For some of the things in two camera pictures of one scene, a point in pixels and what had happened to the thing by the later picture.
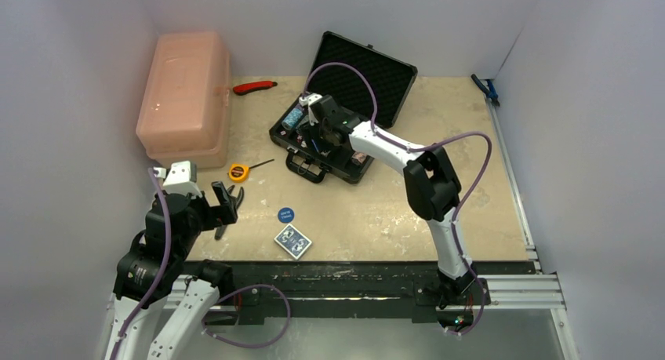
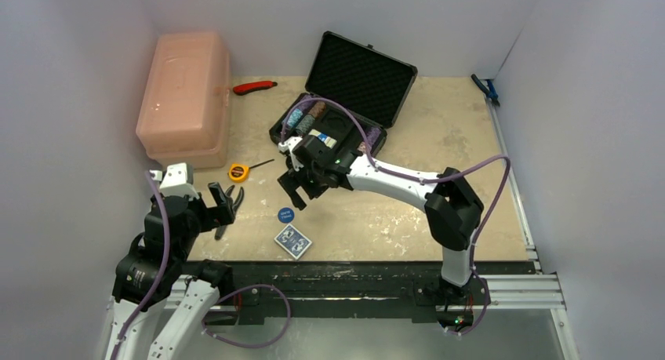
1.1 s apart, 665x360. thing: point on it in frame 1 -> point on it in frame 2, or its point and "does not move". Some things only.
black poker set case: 368,83 does not move
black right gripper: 322,127 -> 299,176
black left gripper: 216,215 does not move
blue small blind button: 285,215 does not move
